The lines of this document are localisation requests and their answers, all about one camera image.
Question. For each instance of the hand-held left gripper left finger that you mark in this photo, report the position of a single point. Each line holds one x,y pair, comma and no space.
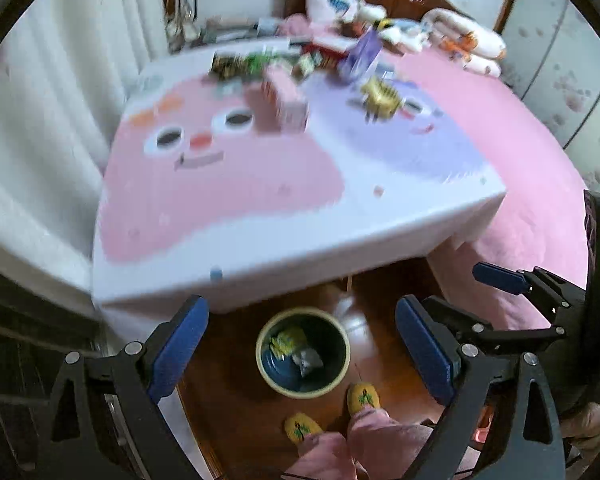
182,340

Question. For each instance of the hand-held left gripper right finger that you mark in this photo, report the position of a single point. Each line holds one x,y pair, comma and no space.
422,345

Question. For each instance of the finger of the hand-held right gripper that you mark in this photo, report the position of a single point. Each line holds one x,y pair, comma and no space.
497,276
485,335

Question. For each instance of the blue round waste bin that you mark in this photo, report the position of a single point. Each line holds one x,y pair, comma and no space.
280,385

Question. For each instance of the yellow black paper bag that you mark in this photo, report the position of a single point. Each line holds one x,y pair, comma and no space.
380,97

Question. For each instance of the person's right forearm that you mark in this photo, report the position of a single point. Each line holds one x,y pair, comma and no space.
595,425

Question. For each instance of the yellow slipper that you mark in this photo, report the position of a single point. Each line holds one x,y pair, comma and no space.
302,427
364,397

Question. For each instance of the yellow crumpled wrapper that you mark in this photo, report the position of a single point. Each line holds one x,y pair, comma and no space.
287,342

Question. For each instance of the person's pink pants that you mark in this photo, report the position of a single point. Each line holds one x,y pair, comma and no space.
370,440

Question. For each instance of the grey crumpled wrapper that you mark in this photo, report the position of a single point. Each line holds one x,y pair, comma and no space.
307,360

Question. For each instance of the printed cartoon tablecloth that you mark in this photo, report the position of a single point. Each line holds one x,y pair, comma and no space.
240,200

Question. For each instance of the dark slatted cabinet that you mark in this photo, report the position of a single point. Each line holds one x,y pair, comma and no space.
25,360

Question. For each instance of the white floral wardrobe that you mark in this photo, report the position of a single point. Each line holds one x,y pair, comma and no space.
565,60

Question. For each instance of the rolled white quilt orange print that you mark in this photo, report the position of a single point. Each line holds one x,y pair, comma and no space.
472,40

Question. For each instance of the pink box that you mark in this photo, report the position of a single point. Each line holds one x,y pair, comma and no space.
285,100

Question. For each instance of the purple white carton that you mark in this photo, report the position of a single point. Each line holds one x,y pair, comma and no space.
361,52

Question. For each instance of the white curtain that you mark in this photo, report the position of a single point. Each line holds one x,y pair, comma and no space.
45,110

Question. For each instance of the yellow black striped plush toy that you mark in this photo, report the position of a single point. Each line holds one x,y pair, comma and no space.
384,24

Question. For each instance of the small green white box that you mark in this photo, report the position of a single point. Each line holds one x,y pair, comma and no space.
306,66

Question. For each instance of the green snack packet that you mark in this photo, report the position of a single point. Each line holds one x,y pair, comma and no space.
260,62

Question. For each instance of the stack of papers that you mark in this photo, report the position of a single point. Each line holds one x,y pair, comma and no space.
235,30

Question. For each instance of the wooden lamp cream shade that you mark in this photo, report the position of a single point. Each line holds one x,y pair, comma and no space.
182,10

